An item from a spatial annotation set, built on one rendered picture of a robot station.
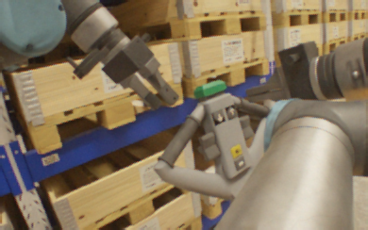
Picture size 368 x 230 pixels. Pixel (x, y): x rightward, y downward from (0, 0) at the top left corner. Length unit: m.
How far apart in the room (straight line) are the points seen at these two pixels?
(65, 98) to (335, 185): 1.06
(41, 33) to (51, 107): 0.80
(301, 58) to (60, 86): 0.93
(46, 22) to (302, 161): 0.31
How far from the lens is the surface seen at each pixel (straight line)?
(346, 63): 0.40
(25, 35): 0.34
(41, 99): 1.12
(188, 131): 0.57
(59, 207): 1.26
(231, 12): 1.74
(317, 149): 0.22
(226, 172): 0.64
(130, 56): 0.48
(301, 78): 0.45
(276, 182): 0.17
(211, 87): 0.63
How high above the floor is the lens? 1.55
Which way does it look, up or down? 17 degrees down
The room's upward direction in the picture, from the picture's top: 8 degrees counter-clockwise
